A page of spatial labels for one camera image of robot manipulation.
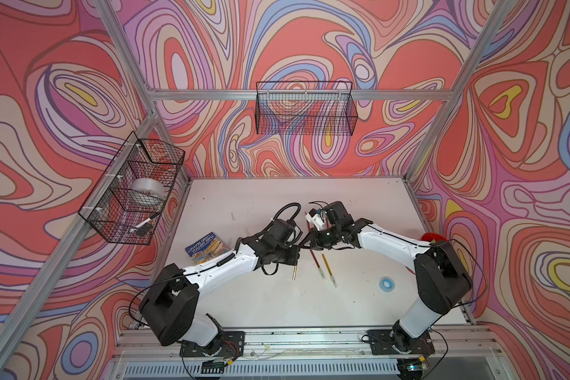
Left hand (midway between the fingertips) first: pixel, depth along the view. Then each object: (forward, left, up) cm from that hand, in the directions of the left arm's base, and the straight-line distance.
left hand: (303, 258), depth 82 cm
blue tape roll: (-6, -31, -10) cm, 33 cm away
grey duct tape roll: (+12, +49, +22) cm, 55 cm away
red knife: (+2, -6, -9) cm, 11 cm away
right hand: (+3, 0, 0) cm, 3 cm away
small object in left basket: (+2, +50, +16) cm, 53 cm away
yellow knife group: (-9, +3, +7) cm, 11 cm away
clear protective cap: (+25, +30, -9) cm, 40 cm away
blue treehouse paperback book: (+8, +38, -7) cm, 40 cm away
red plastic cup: (+7, -46, +4) cm, 46 cm away
